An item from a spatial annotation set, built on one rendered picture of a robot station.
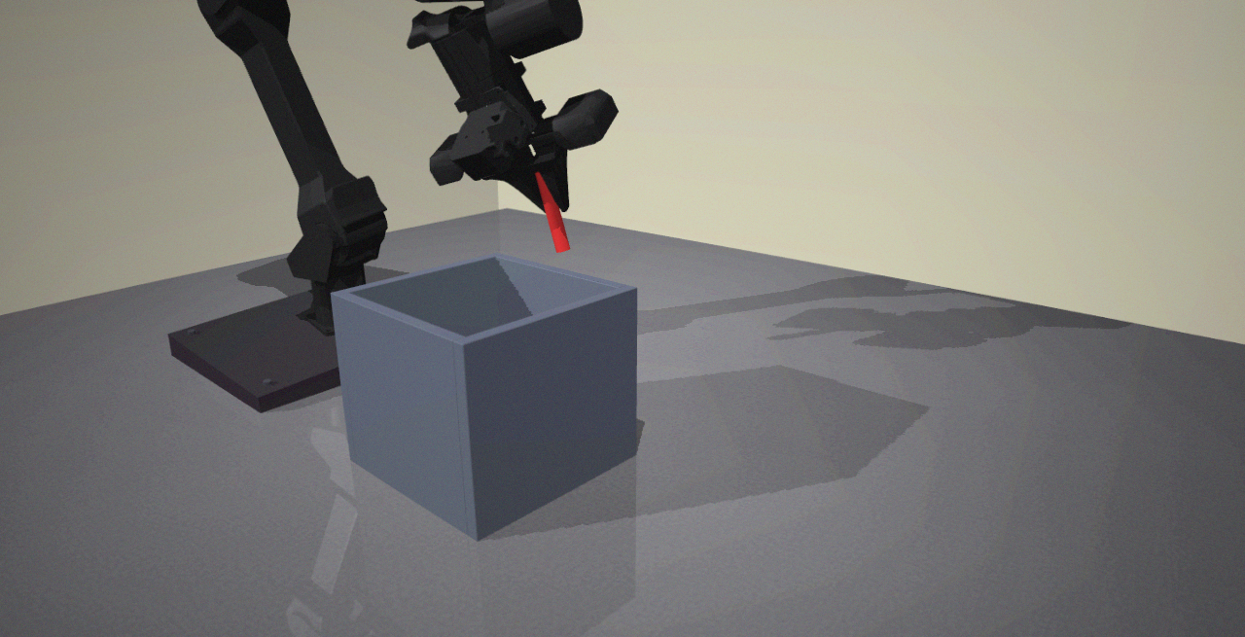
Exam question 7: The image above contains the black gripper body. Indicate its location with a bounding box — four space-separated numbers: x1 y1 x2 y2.
430 58 619 187

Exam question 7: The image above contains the red peg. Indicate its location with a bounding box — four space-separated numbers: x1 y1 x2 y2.
535 172 570 253

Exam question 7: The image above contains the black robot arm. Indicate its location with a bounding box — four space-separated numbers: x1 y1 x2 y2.
195 0 584 336

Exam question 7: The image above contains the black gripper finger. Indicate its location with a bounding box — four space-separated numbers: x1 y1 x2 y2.
481 146 547 213
528 147 569 212

